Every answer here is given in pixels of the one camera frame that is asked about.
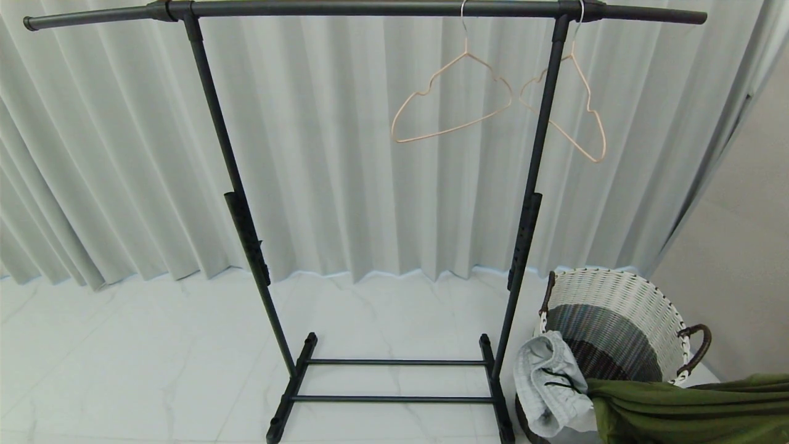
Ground black clothes rack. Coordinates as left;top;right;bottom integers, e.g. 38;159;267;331
23;0;708;444

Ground white laundry basket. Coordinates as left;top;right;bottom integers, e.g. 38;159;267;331
515;268;713;444

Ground white curtain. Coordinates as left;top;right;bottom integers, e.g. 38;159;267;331
0;0;789;290

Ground pink clothes hanger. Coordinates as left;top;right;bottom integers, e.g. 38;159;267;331
391;0;513;144
519;0;607;164

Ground green long-sleeved shirt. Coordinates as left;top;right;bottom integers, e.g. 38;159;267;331
586;373;789;444

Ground pale grey shorts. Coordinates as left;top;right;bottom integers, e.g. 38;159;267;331
513;331;599;438

